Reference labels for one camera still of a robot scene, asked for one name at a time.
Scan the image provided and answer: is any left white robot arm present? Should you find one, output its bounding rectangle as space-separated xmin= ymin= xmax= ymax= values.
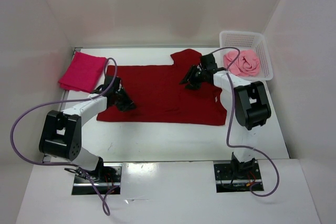
xmin=39 ymin=76 xmax=136 ymax=182

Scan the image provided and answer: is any magenta t shirt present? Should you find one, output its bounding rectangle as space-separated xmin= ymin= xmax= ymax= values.
xmin=58 ymin=52 xmax=106 ymax=93

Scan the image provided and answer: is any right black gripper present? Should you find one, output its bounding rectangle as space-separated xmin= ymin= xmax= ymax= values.
xmin=179 ymin=64 xmax=207 ymax=90

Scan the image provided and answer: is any light pink t shirt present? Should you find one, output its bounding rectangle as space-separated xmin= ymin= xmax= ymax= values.
xmin=228 ymin=49 xmax=260 ymax=77

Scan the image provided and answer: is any dark red t shirt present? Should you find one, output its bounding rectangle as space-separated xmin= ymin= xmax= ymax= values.
xmin=97 ymin=49 xmax=227 ymax=126

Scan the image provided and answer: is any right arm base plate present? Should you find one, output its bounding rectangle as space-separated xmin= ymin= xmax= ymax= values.
xmin=213 ymin=161 xmax=264 ymax=193

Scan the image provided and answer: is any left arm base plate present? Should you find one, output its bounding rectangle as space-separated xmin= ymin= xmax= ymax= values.
xmin=67 ymin=163 xmax=123 ymax=196

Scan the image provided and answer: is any white plastic basket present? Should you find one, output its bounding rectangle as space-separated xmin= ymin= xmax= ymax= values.
xmin=219 ymin=30 xmax=274 ymax=82

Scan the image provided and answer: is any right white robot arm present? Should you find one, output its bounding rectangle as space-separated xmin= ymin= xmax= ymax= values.
xmin=180 ymin=54 xmax=271 ymax=178

